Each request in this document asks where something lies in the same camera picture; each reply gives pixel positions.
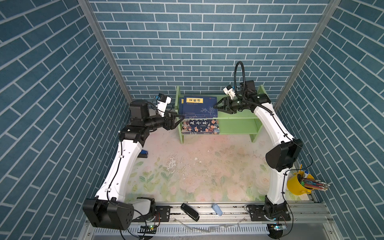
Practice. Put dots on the illustrated cartoon cover book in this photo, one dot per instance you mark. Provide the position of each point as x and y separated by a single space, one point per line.
200 127

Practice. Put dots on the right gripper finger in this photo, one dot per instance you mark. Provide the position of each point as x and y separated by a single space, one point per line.
222 105
224 110

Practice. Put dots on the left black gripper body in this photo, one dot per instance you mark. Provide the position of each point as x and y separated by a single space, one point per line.
172 121

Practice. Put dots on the light blue eraser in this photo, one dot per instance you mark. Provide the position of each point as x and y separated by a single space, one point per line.
217 209

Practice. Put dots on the black remote on rail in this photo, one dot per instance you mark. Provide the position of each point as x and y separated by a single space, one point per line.
192 213

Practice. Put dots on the yellow pen holder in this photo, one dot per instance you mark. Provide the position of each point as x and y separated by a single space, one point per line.
302 182

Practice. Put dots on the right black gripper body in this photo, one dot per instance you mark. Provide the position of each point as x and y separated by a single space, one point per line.
229 104

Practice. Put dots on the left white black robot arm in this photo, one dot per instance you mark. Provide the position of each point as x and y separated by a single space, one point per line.
107 209

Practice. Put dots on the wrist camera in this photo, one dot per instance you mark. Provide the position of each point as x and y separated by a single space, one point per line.
229 90
162 101

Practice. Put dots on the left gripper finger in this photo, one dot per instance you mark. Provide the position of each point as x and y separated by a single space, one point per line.
178 116
177 123

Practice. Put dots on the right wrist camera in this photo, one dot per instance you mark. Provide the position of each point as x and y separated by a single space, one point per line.
229 90

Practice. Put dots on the small blue book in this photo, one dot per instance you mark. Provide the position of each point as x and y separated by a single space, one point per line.
200 107

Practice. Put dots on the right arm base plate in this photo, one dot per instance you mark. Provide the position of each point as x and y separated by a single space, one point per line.
268 212

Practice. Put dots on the black blue stapler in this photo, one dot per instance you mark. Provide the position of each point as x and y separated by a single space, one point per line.
143 154

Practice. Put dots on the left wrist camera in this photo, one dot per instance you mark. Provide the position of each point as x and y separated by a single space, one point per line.
162 101

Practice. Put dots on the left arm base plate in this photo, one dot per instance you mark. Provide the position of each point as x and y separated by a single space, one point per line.
159 214

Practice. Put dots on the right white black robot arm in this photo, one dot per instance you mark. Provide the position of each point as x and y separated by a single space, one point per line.
286 147

